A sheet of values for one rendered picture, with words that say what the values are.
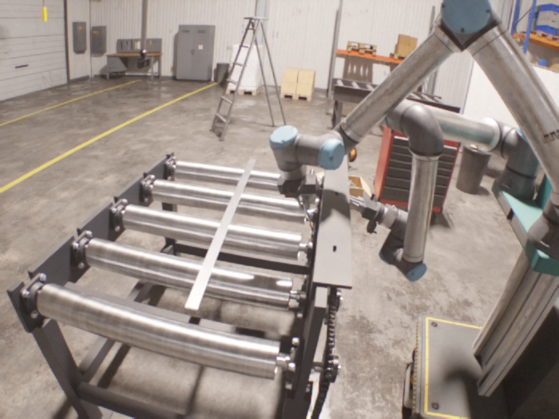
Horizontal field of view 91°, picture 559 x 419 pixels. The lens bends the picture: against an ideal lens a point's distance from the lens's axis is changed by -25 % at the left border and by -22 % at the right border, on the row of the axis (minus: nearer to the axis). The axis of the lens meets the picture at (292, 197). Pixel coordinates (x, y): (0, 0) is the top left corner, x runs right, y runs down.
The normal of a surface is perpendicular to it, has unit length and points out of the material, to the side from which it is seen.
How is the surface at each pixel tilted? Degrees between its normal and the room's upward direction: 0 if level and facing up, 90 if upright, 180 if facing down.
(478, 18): 85
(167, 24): 90
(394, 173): 90
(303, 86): 90
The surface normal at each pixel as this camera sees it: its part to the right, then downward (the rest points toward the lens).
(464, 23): -0.56, 0.23
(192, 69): -0.13, 0.43
